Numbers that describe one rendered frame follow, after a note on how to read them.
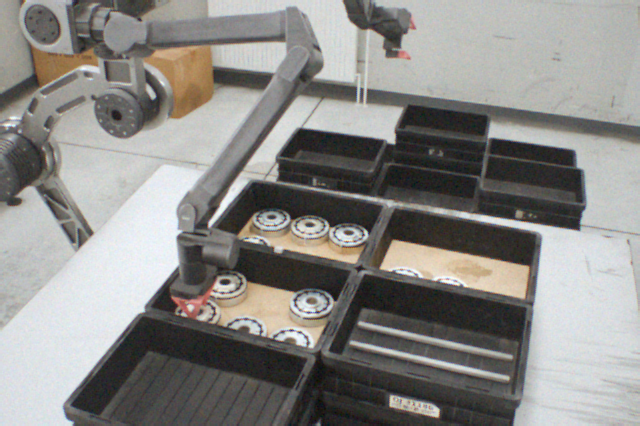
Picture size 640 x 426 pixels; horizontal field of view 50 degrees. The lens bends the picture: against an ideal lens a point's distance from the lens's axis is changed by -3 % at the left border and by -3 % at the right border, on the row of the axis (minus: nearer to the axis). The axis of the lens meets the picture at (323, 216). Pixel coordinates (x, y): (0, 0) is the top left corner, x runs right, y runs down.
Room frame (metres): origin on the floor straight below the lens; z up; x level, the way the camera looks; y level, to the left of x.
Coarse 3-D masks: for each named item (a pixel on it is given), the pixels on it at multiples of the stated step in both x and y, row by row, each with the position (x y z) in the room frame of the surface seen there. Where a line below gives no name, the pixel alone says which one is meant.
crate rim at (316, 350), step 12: (264, 252) 1.36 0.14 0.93; (276, 252) 1.36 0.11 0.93; (312, 264) 1.32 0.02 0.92; (324, 264) 1.31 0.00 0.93; (336, 264) 1.31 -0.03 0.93; (168, 276) 1.25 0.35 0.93; (348, 288) 1.23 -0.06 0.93; (156, 300) 1.17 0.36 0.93; (156, 312) 1.13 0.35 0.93; (336, 312) 1.14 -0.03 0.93; (204, 324) 1.09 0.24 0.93; (252, 336) 1.06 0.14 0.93; (324, 336) 1.07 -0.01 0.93; (300, 348) 1.03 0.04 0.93; (312, 348) 1.03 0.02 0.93
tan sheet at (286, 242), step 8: (248, 224) 1.62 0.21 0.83; (240, 232) 1.58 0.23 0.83; (248, 232) 1.58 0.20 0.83; (272, 240) 1.55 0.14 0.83; (280, 240) 1.55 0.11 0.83; (288, 240) 1.55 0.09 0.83; (328, 240) 1.55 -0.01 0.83; (288, 248) 1.51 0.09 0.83; (296, 248) 1.51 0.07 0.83; (304, 248) 1.52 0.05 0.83; (312, 248) 1.52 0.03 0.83; (320, 248) 1.52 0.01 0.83; (328, 248) 1.52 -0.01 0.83; (328, 256) 1.48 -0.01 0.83; (336, 256) 1.48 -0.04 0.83; (344, 256) 1.48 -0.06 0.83; (352, 256) 1.48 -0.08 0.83
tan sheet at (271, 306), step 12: (252, 288) 1.34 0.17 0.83; (264, 288) 1.34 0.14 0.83; (252, 300) 1.30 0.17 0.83; (264, 300) 1.30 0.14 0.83; (276, 300) 1.30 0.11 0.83; (288, 300) 1.30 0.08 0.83; (228, 312) 1.25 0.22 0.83; (240, 312) 1.25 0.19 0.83; (252, 312) 1.25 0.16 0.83; (264, 312) 1.25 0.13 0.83; (276, 312) 1.26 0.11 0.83; (288, 312) 1.26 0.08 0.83; (276, 324) 1.21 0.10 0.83; (288, 324) 1.21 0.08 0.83; (312, 336) 1.18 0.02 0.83
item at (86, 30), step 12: (72, 0) 1.43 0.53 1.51; (84, 0) 1.46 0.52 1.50; (72, 12) 1.42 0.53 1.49; (84, 12) 1.43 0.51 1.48; (96, 12) 1.44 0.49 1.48; (108, 12) 1.43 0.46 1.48; (72, 24) 1.42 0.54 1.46; (84, 24) 1.42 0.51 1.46; (96, 24) 1.42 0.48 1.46; (72, 36) 1.42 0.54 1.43; (84, 36) 1.42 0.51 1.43; (96, 36) 1.42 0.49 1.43; (72, 48) 1.42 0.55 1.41; (84, 48) 1.45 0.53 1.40
